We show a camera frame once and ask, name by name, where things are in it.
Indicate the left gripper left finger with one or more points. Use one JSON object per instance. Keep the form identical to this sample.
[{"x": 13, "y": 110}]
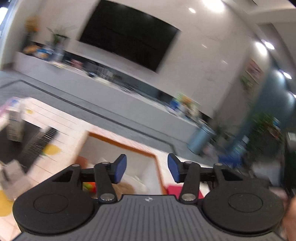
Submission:
[{"x": 105, "y": 175}]

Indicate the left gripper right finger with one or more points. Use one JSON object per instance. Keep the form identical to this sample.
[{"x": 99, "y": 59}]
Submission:
[{"x": 188, "y": 173}]

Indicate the brown plush toy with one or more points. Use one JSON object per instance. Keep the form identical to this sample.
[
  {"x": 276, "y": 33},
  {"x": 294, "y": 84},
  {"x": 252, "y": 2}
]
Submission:
[{"x": 123, "y": 188}]

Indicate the person's left hand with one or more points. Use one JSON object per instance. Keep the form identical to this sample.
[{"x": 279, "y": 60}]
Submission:
[{"x": 288, "y": 223}]

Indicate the red box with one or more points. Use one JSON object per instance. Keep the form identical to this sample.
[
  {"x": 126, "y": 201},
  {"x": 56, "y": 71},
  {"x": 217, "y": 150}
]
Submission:
[{"x": 178, "y": 190}]

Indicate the orange rimmed white box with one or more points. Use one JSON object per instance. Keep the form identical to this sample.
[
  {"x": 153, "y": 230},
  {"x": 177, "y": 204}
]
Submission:
[{"x": 139, "y": 170}]

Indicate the blue grey trash bin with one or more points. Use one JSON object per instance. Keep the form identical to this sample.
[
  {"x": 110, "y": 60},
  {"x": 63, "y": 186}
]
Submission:
[{"x": 200, "y": 139}]

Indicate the plush toys on cabinet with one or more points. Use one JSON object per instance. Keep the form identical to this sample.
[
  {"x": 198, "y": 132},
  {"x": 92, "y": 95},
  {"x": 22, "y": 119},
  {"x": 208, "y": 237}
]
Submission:
[{"x": 185, "y": 107}]

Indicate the long white TV cabinet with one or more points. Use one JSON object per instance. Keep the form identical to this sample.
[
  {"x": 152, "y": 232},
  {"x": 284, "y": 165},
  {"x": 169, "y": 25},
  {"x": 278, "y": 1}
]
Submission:
[{"x": 106, "y": 95}]

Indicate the tall green floor plant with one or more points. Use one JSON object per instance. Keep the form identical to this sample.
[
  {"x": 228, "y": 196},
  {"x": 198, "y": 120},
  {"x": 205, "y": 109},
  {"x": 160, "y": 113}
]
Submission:
[{"x": 265, "y": 138}]

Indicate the black tray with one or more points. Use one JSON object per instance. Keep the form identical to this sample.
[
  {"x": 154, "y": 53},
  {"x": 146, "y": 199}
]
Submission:
[{"x": 10, "y": 150}]

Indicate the white milk carton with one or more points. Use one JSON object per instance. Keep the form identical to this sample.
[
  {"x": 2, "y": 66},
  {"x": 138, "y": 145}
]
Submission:
[{"x": 15, "y": 127}]

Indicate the green potted plant on cabinet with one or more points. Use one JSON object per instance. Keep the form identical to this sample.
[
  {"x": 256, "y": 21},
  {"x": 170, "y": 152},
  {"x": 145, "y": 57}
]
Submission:
[{"x": 59, "y": 37}]

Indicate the dark vase with yellow flowers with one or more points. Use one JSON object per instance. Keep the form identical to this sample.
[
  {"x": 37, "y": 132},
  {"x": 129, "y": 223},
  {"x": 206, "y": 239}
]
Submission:
[{"x": 31, "y": 27}]

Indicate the wall mounted black television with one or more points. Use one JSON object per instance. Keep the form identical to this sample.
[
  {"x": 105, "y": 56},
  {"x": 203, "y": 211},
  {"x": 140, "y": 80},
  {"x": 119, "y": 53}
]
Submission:
[{"x": 129, "y": 33}]

